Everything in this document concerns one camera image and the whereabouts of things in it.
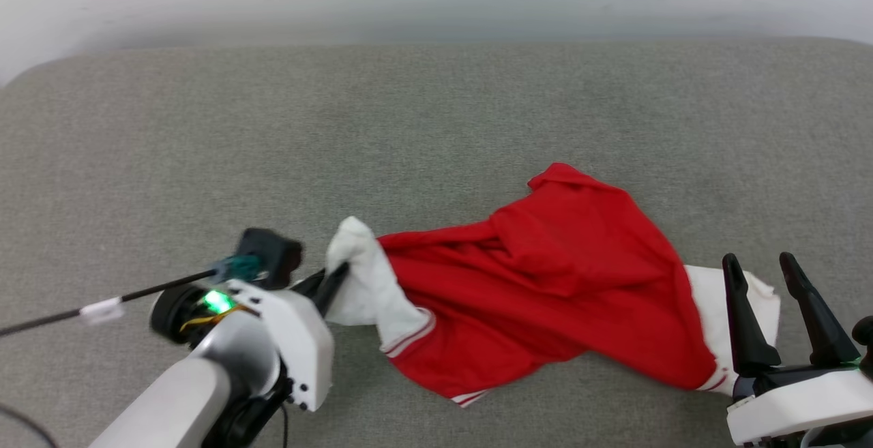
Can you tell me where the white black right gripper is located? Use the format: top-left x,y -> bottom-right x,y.
722,252 -> 873,447

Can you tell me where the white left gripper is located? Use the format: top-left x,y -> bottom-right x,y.
228,262 -> 351,412

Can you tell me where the black cable with white label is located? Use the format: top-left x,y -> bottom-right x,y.
0,268 -> 229,338

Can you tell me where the red and white basketball jersey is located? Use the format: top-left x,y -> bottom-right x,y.
325,162 -> 782,409

